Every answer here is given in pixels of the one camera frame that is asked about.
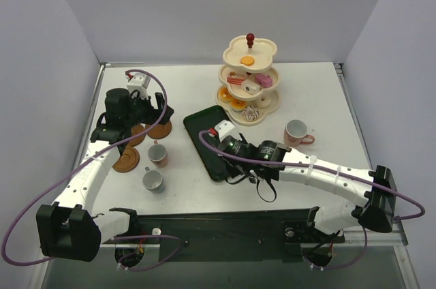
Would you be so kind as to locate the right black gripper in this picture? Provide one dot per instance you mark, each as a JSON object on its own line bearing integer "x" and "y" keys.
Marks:
{"x": 231, "y": 165}

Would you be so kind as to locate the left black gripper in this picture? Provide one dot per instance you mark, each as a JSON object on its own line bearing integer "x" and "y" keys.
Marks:
{"x": 155, "y": 109}

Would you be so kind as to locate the sprinkled white donut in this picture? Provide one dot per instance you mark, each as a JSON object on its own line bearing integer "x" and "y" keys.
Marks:
{"x": 250, "y": 113}

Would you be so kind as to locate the orange white blue donut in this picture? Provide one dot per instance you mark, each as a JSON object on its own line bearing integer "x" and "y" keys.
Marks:
{"x": 237, "y": 105}

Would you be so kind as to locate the orange glazed donut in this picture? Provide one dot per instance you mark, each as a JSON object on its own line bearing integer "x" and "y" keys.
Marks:
{"x": 224, "y": 95}

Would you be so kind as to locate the white block cake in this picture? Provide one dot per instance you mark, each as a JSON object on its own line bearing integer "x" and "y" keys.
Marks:
{"x": 250, "y": 87}

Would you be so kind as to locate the pink strawberry cake slice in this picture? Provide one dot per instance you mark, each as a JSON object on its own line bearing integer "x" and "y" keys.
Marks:
{"x": 235, "y": 79}

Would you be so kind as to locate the pink block cake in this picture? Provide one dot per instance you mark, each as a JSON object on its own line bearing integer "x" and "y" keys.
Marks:
{"x": 265, "y": 81}

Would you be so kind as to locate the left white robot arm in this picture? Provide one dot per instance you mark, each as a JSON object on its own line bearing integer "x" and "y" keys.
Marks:
{"x": 66, "y": 227}

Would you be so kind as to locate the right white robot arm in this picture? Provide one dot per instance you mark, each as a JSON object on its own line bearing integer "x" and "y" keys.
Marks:
{"x": 366, "y": 196}

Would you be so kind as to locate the brown coaster back right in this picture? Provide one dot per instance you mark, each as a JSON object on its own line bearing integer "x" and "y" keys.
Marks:
{"x": 159, "y": 131}

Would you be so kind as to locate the brown coaster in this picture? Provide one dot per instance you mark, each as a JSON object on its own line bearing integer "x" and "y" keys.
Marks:
{"x": 128, "y": 160}
{"x": 159, "y": 131}
{"x": 135, "y": 131}

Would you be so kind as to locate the brown coaster back left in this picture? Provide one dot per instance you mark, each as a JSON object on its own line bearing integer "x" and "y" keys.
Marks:
{"x": 135, "y": 131}

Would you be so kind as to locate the dark green serving tray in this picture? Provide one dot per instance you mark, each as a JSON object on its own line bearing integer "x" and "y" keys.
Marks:
{"x": 205, "y": 119}

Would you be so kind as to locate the pink mug left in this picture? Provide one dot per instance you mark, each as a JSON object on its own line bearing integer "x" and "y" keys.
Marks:
{"x": 158, "y": 154}

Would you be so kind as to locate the brown coaster front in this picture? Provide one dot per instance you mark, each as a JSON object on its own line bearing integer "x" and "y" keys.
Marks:
{"x": 128, "y": 160}

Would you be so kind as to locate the cream three-tier dessert stand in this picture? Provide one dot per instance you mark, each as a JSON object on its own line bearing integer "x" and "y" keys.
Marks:
{"x": 263, "y": 50}

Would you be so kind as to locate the pink floral mug right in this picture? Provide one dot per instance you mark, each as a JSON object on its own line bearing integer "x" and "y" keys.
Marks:
{"x": 296, "y": 133}

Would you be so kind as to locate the grey mug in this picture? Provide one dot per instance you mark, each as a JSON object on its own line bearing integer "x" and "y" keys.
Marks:
{"x": 153, "y": 180}

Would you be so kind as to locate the orange macaron on stand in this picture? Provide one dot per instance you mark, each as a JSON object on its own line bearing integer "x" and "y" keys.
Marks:
{"x": 247, "y": 60}

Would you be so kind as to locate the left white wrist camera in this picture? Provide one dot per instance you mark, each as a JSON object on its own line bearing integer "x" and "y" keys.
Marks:
{"x": 138, "y": 85}

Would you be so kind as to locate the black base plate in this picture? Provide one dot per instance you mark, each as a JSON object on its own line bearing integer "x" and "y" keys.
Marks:
{"x": 248, "y": 236}

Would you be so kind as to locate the aluminium rail frame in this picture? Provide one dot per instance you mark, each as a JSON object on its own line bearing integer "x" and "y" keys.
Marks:
{"x": 380, "y": 98}

